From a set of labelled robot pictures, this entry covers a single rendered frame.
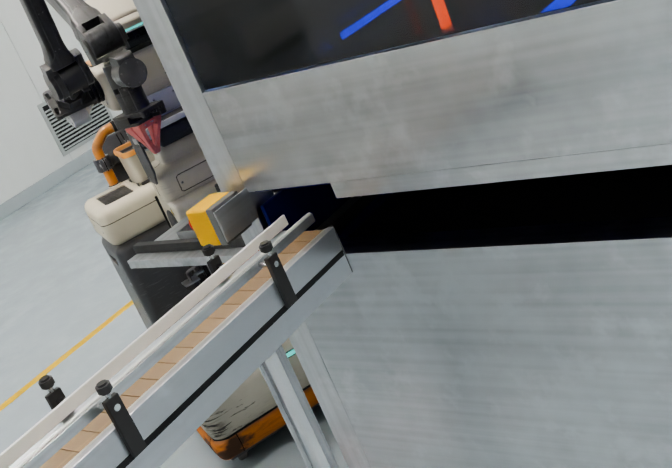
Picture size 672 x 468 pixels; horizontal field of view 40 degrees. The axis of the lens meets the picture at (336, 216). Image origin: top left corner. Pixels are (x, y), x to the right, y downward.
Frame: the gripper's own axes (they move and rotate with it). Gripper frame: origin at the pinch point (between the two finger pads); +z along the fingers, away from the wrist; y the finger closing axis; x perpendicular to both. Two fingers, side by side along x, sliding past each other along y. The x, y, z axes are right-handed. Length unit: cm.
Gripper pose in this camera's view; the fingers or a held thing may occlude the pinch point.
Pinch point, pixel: (155, 149)
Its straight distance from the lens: 199.0
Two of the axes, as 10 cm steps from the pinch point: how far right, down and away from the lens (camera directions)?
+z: 3.6, 8.8, 3.2
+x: 5.6, -4.8, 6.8
